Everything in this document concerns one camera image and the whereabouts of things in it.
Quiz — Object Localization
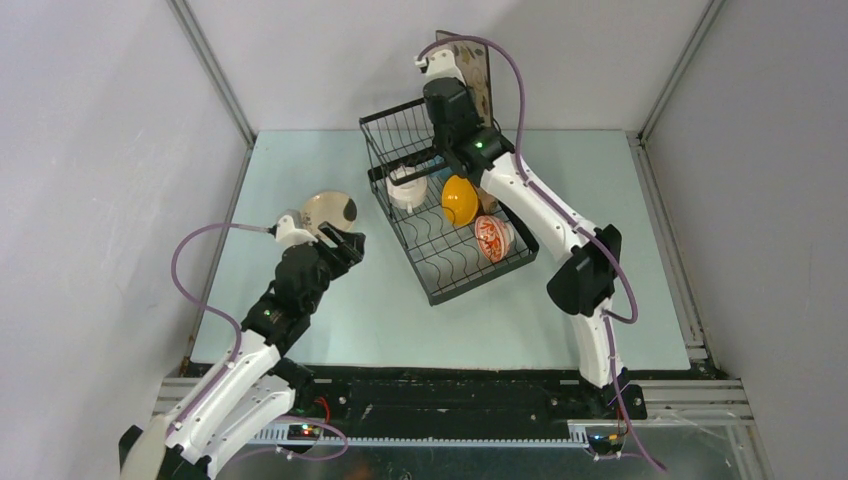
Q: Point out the square floral ceramic plate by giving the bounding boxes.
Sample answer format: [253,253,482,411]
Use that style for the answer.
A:
[449,40,493,127]

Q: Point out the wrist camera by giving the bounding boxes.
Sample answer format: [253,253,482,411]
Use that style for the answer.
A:
[414,47,466,85]
[274,209,317,249]

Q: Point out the orange white patterned bowl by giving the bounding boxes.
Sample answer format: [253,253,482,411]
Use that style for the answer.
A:
[474,215,515,263]

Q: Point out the tan bowl with dark rim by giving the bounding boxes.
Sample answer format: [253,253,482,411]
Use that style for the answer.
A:
[474,187,499,216]

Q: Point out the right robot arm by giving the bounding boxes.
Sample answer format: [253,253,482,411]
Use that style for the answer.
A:
[423,77,638,420]

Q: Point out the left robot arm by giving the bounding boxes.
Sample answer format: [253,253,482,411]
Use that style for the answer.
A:
[119,214,366,479]

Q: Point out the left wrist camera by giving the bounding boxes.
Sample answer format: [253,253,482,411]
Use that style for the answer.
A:
[274,209,317,249]

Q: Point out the black wire dish rack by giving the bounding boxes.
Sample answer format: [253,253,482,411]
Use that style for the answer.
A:
[359,98,540,306]

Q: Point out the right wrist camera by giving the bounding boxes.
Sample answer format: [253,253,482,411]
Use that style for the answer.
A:
[414,47,466,85]

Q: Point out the grey slotted cable duct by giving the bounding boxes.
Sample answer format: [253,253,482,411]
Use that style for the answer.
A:
[251,423,591,449]

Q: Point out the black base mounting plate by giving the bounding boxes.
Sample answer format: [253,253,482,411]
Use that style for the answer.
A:
[269,360,647,441]

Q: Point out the yellow plastic bowl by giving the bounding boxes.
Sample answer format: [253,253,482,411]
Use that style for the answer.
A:
[441,175,479,227]

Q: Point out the blue floral mug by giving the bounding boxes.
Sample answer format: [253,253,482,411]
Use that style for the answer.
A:
[423,154,453,177]

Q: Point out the white two-handled soup cup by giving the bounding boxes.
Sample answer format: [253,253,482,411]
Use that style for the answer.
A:
[385,167,428,214]

